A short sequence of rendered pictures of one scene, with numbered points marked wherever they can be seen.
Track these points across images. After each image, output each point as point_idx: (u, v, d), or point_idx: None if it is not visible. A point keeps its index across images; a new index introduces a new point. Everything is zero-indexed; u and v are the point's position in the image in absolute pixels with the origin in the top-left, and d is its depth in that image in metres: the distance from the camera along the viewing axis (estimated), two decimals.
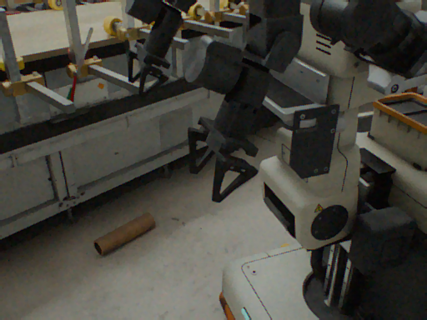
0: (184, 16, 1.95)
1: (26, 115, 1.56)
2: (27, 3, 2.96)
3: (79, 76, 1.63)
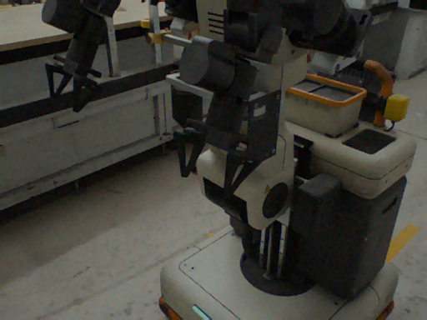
0: None
1: (159, 59, 2.18)
2: None
3: (193, 32, 2.25)
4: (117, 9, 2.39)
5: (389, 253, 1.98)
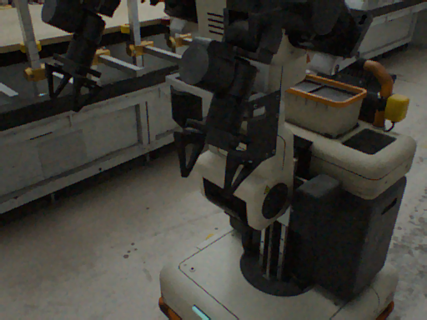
0: None
1: None
2: None
3: None
4: None
5: None
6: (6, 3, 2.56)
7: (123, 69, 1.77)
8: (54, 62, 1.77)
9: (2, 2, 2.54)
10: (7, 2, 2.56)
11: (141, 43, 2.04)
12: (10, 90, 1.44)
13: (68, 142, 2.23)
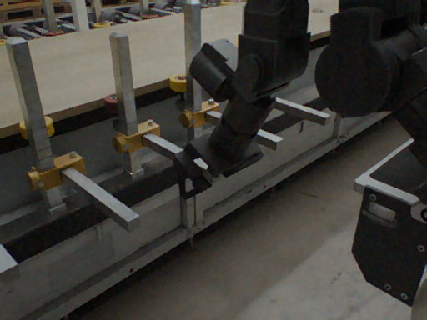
0: None
1: None
2: None
3: None
4: (316, 11, 2.36)
5: None
6: (1, 36, 1.87)
7: None
8: (76, 155, 1.09)
9: None
10: (2, 35, 1.87)
11: (202, 107, 1.36)
12: (0, 249, 0.75)
13: None
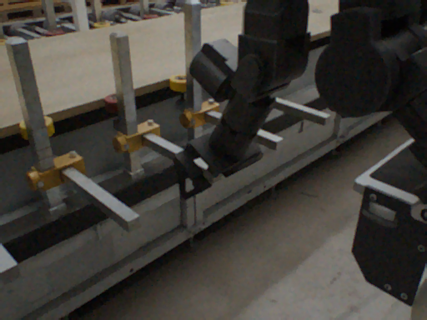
0: None
1: None
2: None
3: None
4: (316, 11, 2.36)
5: None
6: (1, 36, 1.87)
7: None
8: (76, 155, 1.09)
9: None
10: (2, 35, 1.87)
11: (202, 107, 1.36)
12: (0, 249, 0.75)
13: None
